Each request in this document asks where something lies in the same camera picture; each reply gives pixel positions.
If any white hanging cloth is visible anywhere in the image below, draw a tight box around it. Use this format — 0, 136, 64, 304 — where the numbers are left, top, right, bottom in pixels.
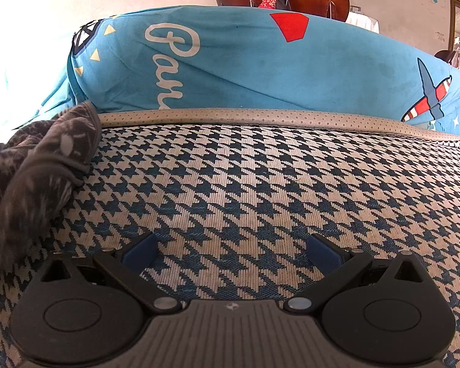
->
347, 6, 380, 33

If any blue pillow with white star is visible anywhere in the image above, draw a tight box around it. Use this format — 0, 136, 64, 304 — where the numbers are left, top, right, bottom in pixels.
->
0, 57, 77, 131

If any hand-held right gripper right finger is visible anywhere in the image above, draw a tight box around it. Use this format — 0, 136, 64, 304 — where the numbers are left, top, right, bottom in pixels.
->
284, 233, 430, 313

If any dark brown chair back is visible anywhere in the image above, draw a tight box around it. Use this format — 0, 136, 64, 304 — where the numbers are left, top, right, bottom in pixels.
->
435, 50, 460, 71

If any grey doodle print fleece jacket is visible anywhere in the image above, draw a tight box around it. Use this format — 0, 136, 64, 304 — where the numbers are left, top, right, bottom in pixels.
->
0, 92, 102, 277

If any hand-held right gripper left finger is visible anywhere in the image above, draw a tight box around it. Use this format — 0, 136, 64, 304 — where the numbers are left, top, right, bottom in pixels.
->
34, 233, 182, 313

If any blue pillow with red patch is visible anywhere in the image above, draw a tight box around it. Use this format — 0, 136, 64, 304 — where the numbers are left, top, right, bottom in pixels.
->
67, 5, 460, 132

